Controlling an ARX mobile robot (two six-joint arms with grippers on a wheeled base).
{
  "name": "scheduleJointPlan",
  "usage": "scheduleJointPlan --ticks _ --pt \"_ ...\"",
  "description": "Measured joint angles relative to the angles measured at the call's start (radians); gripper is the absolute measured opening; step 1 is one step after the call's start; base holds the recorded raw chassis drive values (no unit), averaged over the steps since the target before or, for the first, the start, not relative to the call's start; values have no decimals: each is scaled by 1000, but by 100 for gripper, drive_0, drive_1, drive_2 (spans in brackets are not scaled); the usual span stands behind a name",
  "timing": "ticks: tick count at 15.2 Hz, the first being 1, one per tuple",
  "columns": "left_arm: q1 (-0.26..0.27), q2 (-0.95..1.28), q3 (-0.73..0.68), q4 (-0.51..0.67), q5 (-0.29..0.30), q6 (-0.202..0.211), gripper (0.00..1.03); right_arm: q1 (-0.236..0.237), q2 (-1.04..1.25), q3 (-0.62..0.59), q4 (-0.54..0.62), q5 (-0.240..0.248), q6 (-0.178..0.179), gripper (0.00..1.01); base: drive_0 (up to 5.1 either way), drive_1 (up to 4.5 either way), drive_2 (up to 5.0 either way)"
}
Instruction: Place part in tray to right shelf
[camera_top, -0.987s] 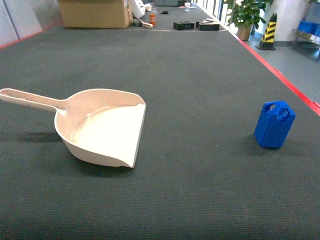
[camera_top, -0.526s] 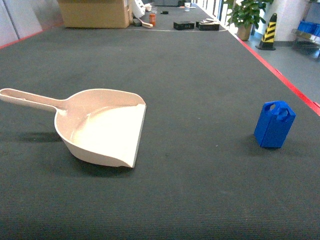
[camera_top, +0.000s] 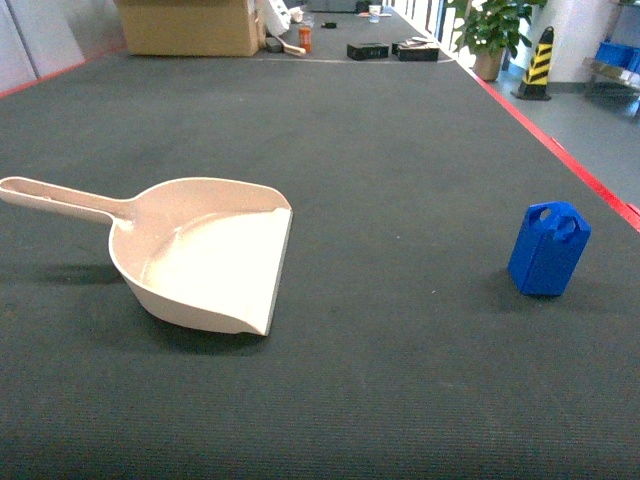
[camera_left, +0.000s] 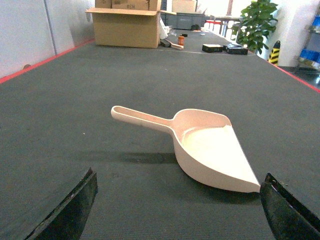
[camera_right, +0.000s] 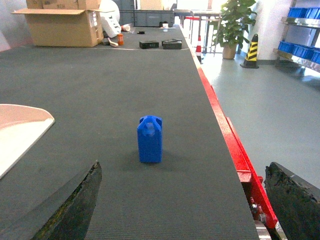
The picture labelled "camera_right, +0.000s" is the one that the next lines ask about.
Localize black box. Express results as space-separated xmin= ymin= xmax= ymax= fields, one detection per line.
xmin=161 ymin=39 xmax=183 ymax=50
xmin=139 ymin=40 xmax=160 ymax=50

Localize steel stanchion posts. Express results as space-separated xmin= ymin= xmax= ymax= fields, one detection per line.
xmin=173 ymin=8 xmax=222 ymax=55

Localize yellow black traffic cone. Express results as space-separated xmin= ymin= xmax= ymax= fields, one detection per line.
xmin=240 ymin=34 xmax=259 ymax=69

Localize grey plastic crate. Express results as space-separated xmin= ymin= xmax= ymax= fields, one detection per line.
xmin=115 ymin=0 xmax=177 ymax=27

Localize red white traffic cone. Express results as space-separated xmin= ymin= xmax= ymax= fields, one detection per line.
xmin=195 ymin=35 xmax=202 ymax=64

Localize black box right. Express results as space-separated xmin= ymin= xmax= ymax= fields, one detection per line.
xmin=161 ymin=39 xmax=183 ymax=50

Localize steel shelf rack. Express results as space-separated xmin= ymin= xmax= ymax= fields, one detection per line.
xmin=273 ymin=0 xmax=320 ymax=73

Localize blue plastic part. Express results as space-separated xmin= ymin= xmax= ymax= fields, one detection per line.
xmin=137 ymin=115 xmax=163 ymax=163

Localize orange small bottle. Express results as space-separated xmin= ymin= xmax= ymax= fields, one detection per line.
xmin=117 ymin=33 xmax=124 ymax=46

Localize red table frame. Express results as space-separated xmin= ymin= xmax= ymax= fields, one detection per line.
xmin=190 ymin=49 xmax=278 ymax=229

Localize white paper cup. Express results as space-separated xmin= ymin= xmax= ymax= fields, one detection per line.
xmin=162 ymin=23 xmax=169 ymax=30

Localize potted green plant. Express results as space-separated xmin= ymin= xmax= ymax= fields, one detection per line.
xmin=213 ymin=0 xmax=257 ymax=60

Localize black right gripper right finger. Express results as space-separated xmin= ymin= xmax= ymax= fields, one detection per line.
xmin=264 ymin=162 xmax=320 ymax=240

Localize black box left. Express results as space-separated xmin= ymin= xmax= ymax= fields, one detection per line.
xmin=139 ymin=40 xmax=160 ymax=50

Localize beige plastic scoop tray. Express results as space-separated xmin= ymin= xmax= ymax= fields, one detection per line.
xmin=0 ymin=103 xmax=55 ymax=178

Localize large cardboard box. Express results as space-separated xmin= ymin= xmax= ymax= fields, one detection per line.
xmin=12 ymin=0 xmax=112 ymax=48

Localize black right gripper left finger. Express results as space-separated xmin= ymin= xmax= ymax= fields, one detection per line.
xmin=0 ymin=161 xmax=102 ymax=240

